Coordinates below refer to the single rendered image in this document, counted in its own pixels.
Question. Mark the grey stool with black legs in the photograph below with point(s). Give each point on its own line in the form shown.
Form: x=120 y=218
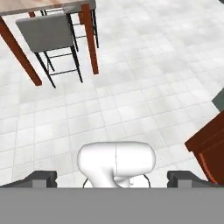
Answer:
x=46 y=32
x=73 y=9

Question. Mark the dark grey cabinet panel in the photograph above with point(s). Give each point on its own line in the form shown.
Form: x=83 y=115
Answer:
x=219 y=100

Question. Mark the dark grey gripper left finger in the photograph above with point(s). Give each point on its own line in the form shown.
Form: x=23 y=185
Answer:
x=43 y=178

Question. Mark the white rounded object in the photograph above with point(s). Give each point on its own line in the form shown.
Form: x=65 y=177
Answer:
x=116 y=159

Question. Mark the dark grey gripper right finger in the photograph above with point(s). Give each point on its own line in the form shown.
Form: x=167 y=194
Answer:
x=180 y=178

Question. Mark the wooden table with red-brown legs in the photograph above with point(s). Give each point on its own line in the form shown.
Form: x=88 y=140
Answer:
x=29 y=5

